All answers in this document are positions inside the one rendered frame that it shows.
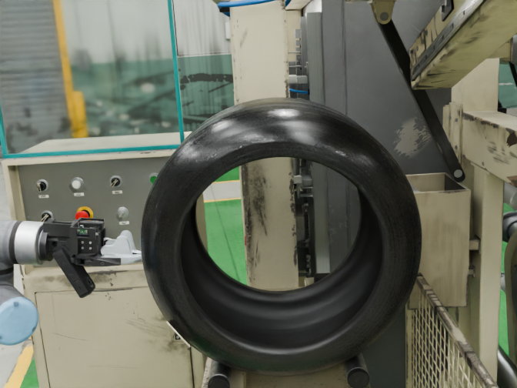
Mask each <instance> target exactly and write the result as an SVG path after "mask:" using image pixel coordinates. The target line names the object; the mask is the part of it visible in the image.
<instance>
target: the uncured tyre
mask: <svg viewBox="0 0 517 388"><path fill-rule="evenodd" d="M275 157H290V158H297V159H306V160H309V161H313V162H317V163H319V164H322V165H324V166H327V167H329V168H330V169H333V170H335V171H336V172H338V173H339V174H341V175H343V176H344V177H346V178H347V179H348V180H349V181H350V182H352V183H353V184H354V185H355V186H356V188H357V190H358V194H359V201H360V209H361V214H360V223H359V230H358V233H357V236H356V238H355V241H354V243H353V245H352V248H351V249H350V251H349V253H348V255H347V256H346V257H345V258H344V259H343V261H342V262H341V263H340V264H339V265H338V266H337V267H336V268H335V269H334V270H333V271H332V272H331V273H329V274H328V275H327V276H326V277H324V278H322V279H320V280H319V281H318V282H316V283H313V284H311V285H309V286H305V287H302V288H299V289H293V290H286V291H269V290H263V289H256V288H254V287H251V286H247V285H245V284H243V283H240V282H239V281H237V280H236V279H233V278H232V277H231V276H229V275H228V274H227V273H225V272H224V271H223V270H222V269H221V268H219V267H218V265H217V264H216V263H215V262H214V261H213V259H212V258H211V256H210V255H209V254H208V252H207V251H206V249H205V247H204V245H203V243H202V240H201V237H200V235H199V232H198V225H197V219H196V206H197V200H198V198H199V196H200V195H201V194H202V193H203V192H204V191H205V190H206V189H207V188H208V187H209V186H210V185H211V184H212V183H213V182H214V181H215V180H216V179H218V178H219V177H221V176H223V175H224V174H226V173H227V172H229V171H230V170H232V169H234V168H236V167H238V166H241V165H244V164H246V163H248V162H253V161H255V160H260V159H267V158H275ZM140 246H141V255H142V264H143V268H144V271H145V277H146V280H147V283H148V287H149V289H150V291H151V294H152V296H153V298H154V300H155V302H156V304H157V306H158V308H159V309H160V311H161V313H162V315H163V316H164V317H165V318H166V320H167V321H168V323H169V324H170V325H171V326H172V327H173V328H174V329H175V330H176V331H177V332H178V334H179V335H180V336H181V337H182V338H183V339H184V340H185V341H186V342H187V343H189V344H190V345H191V346H193V347H194V348H195V349H197V350H198V351H199V352H200V353H202V354H204V355H206V356H207V357H209V358H210V359H212V360H214V361H216V362H218V363H221V364H223V365H225V366H228V367H231V368H233V369H236V370H240V371H243V372H247V373H253V374H258V375H263V376H298V375H304V374H309V373H315V372H318V371H322V370H326V369H328V368H331V367H334V366H337V365H339V364H340V363H344V362H345V361H347V360H350V359H351V358H352V357H354V356H356V355H358V354H360V353H361V352H362V351H364V350H366V349H367V348H368V347H370V346H371V345H372V344H373V343H374V342H375V341H376V340H378V339H379V338H380V337H381V336H382V335H383V334H384V333H385V332H386V331H387V330H388V328H389V327H390V326H391V325H392V324H393V323H394V322H395V320H396V319H397V317H398V316H399V314H400V313H401V311H402V310H403V308H404V306H405V304H406V303H407V301H408V299H409V297H410V295H411V292H412V290H413V287H414V285H415V281H416V278H417V275H418V271H419V264H420V259H421V251H422V224H421V219H420V214H419V208H418V204H417V202H416V198H415V194H414V192H413V190H412V187H411V185H410V183H409V181H408V179H407V177H406V175H405V173H404V172H403V170H402V168H401V167H400V165H399V164H398V163H397V162H396V160H395V159H394V157H393V156H392V155H391V154H390V152H389V151H388V150H387V149H386V148H385V147H384V146H383V145H382V144H381V143H380V142H379V141H378V140H377V139H375V138H374V137H373V136H372V135H371V134H369V133H368V132H367V131H366V130H365V129H364V128H362V127H361V126H360V125H359V124H358V123H357V122H355V121H354V120H352V119H350V118H349V117H348V116H346V115H344V114H342V113H341V112H339V111H337V110H335V109H332V108H330V107H328V106H326V105H322V104H319V103H317V102H312V101H309V100H304V99H295V98H284V97H276V98H265V99H256V100H252V101H248V102H243V103H240V104H238V105H234V106H232V107H230V108H227V109H225V110H223V111H221V112H219V113H217V114H215V115H214V116H212V117H211V118H209V119H207V120H206V121H204V122H203V123H202V124H201V125H199V126H198V127H197V128H196V129H194V130H193V131H192V132H191V133H190V134H189V135H188V136H187V137H186V138H185V139H184V141H183V142H182V143H181V144H180V146H179V147H178V148H177V149H176V150H175V151H174V152H173V153H172V155H171V156H170V157H169V159H168V160H167V161H166V163H165V164H164V165H163V167H162V169H161V170H160V172H159V173H158V175H157V177H156V178H155V181H154V182H153V184H152V187H151V189H150V191H149V194H148V197H147V199H146V203H145V208H144V211H143V215H142V224H141V233H140Z"/></svg>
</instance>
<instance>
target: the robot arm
mask: <svg viewBox="0 0 517 388"><path fill-rule="evenodd" d="M89 220H98V221H89ZM104 238H105V227H104V219H94V218H79V219H76V220H75V221H74V222H63V221H55V219H51V218H49V219H48V221H46V222H32V221H14V220H0V343H1V344H2V345H6V346H14V345H17V344H20V343H22V342H24V341H26V340H27V339H28V338H29V337H30V336H31V335H32V334H33V333H34V331H35V329H36V327H37V325H38V311H37V309H36V308H35V305H34V303H33V302H32V301H31V300H30V299H27V298H26V297H25V296H23V295H22V294H21V293H20V292H19V291H18V290H17V289H16V288H15V287H14V264H21V265H33V266H40V265H42V264H43V263H44V262H45V261H52V260H53V258H54V259H55V261H56V262H57V263H58V265H59V266H60V268H61V269H62V271H63V273H64V274H65V276H66V277H67V279H68V281H69V282H70V283H71V284H72V286H73V288H74V289H75V291H76V292H77V294H78V296H79V297H80V298H84V297H86V296H88V295H90V294H91V293H92V291H93V290H94V289H95V284H94V282H93V281H92V279H91V277H90V276H89V274H88V273H87V271H86V270H85V268H84V266H100V267H103V266H120V265H125V264H129V263H136V262H139V261H141V260H142V255H141V251H138V250H136V248H135V244H134V241H133V238H132V234H131V233H130V232H129V231H128V230H124V231H122V232H121V234H120V236H119V237H118V238H117V239H110V240H108V241H107V242H106V244H105V245H104Z"/></svg>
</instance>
